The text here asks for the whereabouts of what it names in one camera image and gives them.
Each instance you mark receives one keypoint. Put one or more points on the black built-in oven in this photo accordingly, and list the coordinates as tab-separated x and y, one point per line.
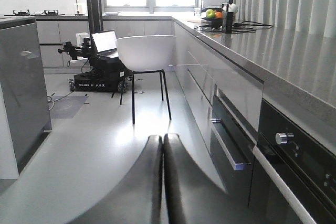
294	175

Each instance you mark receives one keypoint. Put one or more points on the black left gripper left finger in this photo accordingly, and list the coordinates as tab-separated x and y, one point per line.
137	197

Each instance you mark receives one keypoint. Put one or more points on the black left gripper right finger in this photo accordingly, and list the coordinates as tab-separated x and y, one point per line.
191	196

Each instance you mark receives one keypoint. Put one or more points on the open laptop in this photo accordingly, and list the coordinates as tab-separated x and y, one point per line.
105	42

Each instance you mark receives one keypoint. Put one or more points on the black fruit tray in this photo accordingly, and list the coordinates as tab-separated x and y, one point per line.
214	22

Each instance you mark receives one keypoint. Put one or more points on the grey floor mat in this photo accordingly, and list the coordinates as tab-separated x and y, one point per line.
67	107

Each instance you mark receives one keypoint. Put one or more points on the grey counter cabinets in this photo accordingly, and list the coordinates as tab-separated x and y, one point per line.
295	72

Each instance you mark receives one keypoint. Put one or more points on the black gas stove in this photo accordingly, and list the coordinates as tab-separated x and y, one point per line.
39	13

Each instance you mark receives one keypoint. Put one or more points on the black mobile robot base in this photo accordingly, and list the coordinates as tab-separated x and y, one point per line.
107	73

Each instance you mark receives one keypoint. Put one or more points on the black cylindrical bottle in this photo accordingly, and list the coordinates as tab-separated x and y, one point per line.
227	22

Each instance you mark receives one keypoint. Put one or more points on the orange fruit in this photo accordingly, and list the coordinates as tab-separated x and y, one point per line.
218	15

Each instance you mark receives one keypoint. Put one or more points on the green apple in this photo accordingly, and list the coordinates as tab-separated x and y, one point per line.
210	14

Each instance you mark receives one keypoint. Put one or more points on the white shell chair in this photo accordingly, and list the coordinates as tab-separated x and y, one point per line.
148	54

